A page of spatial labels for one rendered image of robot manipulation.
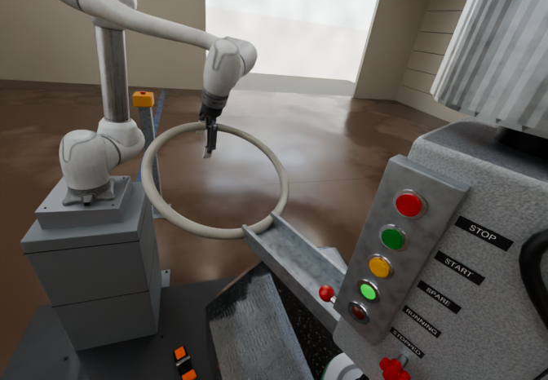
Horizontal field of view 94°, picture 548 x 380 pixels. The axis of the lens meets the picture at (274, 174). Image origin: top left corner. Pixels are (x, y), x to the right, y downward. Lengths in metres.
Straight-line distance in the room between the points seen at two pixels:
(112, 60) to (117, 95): 0.14
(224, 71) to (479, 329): 0.79
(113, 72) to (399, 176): 1.18
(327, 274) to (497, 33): 0.60
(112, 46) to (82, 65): 6.12
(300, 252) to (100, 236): 0.84
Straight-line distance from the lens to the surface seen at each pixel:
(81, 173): 1.27
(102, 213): 1.29
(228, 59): 0.84
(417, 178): 0.31
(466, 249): 0.35
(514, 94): 0.30
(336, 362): 0.86
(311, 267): 0.75
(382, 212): 0.35
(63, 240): 1.33
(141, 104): 2.12
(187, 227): 0.74
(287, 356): 0.94
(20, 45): 7.71
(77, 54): 7.38
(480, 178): 0.32
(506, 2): 0.33
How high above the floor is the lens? 1.61
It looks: 30 degrees down
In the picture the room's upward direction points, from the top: 8 degrees clockwise
